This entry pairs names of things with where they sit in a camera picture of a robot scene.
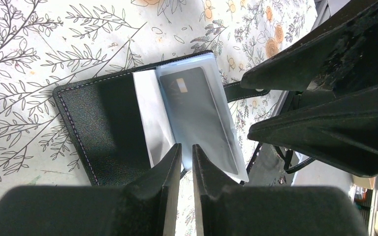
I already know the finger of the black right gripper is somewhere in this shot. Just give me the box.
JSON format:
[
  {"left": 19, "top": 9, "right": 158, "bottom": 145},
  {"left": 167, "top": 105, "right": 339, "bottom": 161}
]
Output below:
[
  {"left": 241, "top": 0, "right": 378, "bottom": 91},
  {"left": 248, "top": 85, "right": 378, "bottom": 177}
]

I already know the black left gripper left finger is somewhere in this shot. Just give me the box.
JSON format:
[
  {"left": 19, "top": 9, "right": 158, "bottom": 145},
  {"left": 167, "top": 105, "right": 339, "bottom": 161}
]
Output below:
[{"left": 0, "top": 144, "right": 182, "bottom": 236}]

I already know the floral patterned table mat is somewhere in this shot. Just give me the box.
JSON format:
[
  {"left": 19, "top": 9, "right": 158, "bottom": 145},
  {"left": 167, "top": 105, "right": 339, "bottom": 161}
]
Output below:
[{"left": 0, "top": 0, "right": 318, "bottom": 236}]

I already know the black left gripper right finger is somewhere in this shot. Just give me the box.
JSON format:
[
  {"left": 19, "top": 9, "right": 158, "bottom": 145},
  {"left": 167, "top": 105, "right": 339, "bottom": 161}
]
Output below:
[{"left": 192, "top": 145, "right": 368, "bottom": 236}]

